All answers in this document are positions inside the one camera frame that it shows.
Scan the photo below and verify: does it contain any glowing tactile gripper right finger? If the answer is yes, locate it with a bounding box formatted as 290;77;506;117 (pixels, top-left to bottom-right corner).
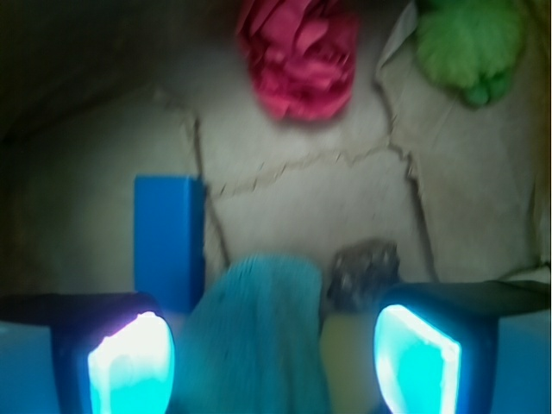
373;280;551;413

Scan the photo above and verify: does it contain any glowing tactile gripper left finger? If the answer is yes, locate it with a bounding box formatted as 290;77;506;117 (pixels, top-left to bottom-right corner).
1;292;174;413

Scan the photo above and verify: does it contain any blue knitted cloth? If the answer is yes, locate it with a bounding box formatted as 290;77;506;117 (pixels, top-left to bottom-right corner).
167;254;331;413

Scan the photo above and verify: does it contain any red crumpled cloth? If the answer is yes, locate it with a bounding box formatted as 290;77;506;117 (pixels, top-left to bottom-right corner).
235;0;361;122

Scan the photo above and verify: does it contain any brown and yellow sponge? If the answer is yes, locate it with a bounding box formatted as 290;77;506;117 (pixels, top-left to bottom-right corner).
320;239;400;413

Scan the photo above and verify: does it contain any blue rectangular block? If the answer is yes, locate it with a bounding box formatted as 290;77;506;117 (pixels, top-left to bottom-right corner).
134;176;205;314

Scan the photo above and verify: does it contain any brown paper bag tray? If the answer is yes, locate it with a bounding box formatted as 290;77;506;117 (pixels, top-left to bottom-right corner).
1;1;550;294

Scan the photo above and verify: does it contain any green fuzzy plush toy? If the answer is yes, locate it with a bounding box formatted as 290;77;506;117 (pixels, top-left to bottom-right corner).
415;1;525;108

